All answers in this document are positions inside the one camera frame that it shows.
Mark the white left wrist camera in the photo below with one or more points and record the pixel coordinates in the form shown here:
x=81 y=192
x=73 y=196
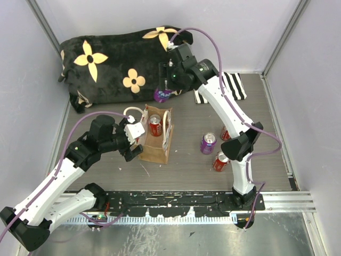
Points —
x=134 y=131

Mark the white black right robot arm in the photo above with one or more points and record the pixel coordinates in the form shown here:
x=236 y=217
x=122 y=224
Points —
x=243 y=131

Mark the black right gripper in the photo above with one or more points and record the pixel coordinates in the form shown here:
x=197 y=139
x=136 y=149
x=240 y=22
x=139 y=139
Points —
x=164 y=70

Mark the red cola can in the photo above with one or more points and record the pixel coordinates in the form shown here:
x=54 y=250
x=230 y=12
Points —
x=221 y=161
x=155 y=126
x=224 y=135

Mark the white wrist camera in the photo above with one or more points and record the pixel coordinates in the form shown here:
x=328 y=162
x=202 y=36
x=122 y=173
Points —
x=134 y=131
x=170 y=46

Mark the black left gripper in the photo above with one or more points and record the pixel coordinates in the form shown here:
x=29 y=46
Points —
x=120 y=129

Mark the black white striped cloth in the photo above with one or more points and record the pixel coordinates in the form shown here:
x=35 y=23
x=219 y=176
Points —
x=233 y=82

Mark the purple soda can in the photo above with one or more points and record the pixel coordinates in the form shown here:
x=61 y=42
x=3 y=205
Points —
x=208 y=143

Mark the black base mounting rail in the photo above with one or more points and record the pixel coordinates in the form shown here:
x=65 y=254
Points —
x=170 y=203

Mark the black floral plush blanket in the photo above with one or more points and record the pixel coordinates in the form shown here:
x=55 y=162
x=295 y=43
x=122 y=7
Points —
x=116 y=68

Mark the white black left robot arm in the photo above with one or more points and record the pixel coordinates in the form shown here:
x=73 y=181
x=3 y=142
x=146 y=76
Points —
x=33 y=220

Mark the purple Fanta can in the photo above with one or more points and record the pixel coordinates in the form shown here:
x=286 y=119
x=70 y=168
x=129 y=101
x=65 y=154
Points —
x=162 y=96

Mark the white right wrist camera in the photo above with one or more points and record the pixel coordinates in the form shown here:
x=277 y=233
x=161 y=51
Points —
x=170 y=46

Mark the watermelon print canvas bag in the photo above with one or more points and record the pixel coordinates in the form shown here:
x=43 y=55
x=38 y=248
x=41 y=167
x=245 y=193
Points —
x=155 y=149

